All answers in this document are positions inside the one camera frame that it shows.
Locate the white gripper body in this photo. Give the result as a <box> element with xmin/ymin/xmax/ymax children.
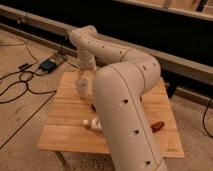
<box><xmin>78</xmin><ymin>50</ymin><xmax>97</xmax><ymax>74</ymax></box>

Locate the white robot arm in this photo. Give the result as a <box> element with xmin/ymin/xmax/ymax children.
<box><xmin>69</xmin><ymin>25</ymin><xmax>168</xmax><ymax>171</ymax></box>

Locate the clear plastic cup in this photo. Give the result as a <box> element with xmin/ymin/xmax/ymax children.
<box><xmin>75</xmin><ymin>78</ymin><xmax>89</xmax><ymax>98</ymax></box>

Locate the blue black power adapter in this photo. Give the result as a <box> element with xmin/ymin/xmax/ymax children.
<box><xmin>39</xmin><ymin>59</ymin><xmax>56</xmax><ymax>72</ymax></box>

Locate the black orange small box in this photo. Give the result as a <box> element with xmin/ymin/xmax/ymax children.
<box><xmin>91</xmin><ymin>104</ymin><xmax>97</xmax><ymax>112</ymax></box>

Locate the small black connector box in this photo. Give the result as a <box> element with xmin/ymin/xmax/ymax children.
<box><xmin>18</xmin><ymin>63</ymin><xmax>32</xmax><ymax>71</ymax></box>

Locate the white plastic bottle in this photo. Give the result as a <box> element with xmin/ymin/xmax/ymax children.
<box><xmin>83</xmin><ymin>118</ymin><xmax>103</xmax><ymax>134</ymax></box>

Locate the wooden table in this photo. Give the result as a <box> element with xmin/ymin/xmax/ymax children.
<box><xmin>38</xmin><ymin>72</ymin><xmax>184</xmax><ymax>165</ymax></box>

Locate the black floor cable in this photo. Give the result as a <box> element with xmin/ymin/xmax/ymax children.
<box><xmin>0</xmin><ymin>39</ymin><xmax>58</xmax><ymax>149</ymax></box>

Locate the metal rail beam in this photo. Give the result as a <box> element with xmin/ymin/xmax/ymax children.
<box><xmin>0</xmin><ymin>4</ymin><xmax>213</xmax><ymax>87</ymax></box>

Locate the black cable at right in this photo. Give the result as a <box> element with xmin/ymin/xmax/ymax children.
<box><xmin>201</xmin><ymin>96</ymin><xmax>213</xmax><ymax>139</ymax></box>

